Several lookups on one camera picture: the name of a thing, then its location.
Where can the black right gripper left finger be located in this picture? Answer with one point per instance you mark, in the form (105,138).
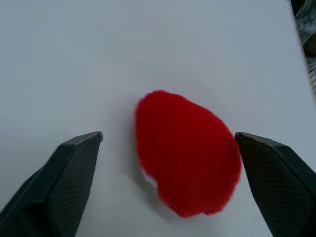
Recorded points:
(61,182)

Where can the red plush toy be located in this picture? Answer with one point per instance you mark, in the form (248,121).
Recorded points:
(187,153)

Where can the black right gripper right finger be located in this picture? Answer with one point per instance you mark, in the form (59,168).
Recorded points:
(279,182)

